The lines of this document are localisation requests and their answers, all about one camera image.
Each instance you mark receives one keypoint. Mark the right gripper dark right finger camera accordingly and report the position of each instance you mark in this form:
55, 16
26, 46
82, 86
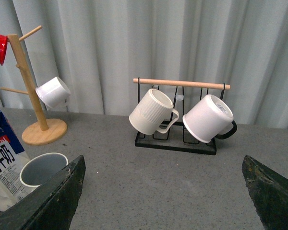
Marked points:
269, 193

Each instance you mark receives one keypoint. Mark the right gripper dark left finger camera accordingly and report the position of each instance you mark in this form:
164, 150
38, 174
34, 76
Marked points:
52, 205

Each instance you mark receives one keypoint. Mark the white cup grey inside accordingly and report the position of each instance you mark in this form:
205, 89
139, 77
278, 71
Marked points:
40, 169

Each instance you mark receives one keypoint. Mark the blue white milk carton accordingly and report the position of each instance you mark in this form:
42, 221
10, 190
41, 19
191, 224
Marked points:
12, 159

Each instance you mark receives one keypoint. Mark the wooden mug tree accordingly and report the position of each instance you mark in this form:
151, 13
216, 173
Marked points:
44, 131

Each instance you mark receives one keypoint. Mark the white mug on tree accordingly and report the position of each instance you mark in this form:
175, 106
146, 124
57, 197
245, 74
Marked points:
54, 93

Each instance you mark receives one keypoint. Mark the cream ribbed mug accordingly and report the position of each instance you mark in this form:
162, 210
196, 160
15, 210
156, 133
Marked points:
151, 111

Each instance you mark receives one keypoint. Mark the white mug black handle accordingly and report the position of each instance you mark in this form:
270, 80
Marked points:
210, 118

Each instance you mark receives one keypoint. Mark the black wire mug rack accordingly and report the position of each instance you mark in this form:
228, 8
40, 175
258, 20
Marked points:
178, 137

